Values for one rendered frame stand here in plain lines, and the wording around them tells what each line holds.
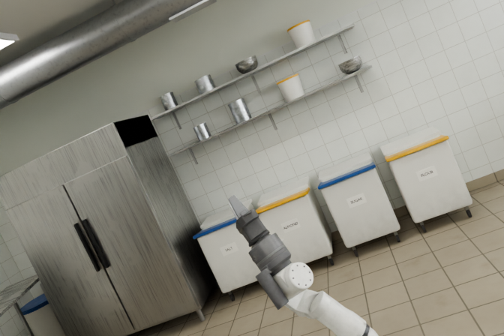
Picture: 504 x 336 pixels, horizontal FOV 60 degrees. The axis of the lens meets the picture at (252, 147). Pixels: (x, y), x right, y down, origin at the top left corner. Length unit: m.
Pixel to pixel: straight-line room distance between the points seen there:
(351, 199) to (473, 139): 1.45
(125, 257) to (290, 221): 1.57
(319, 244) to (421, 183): 1.06
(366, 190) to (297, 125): 1.05
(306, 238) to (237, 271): 0.75
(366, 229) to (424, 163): 0.77
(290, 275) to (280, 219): 3.06
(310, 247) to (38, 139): 3.32
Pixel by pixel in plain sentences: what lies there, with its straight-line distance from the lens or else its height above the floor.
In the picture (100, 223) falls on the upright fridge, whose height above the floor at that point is 1.26.
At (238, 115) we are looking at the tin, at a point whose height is 1.64.
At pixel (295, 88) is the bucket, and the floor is 1.65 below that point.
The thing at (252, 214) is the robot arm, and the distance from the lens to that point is 1.11.
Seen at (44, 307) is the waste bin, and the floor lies 0.60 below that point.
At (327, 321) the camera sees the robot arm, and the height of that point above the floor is 1.12.
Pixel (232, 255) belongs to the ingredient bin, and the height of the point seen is 0.45.
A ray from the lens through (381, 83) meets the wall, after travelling 4.60.
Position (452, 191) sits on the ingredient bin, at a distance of 4.18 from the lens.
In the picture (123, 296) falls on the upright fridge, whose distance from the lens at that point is 4.57.
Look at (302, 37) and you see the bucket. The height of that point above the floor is 2.06.
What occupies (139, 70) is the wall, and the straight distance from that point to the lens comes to 4.96.
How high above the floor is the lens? 1.66
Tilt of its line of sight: 5 degrees down
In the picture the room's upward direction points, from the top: 24 degrees counter-clockwise
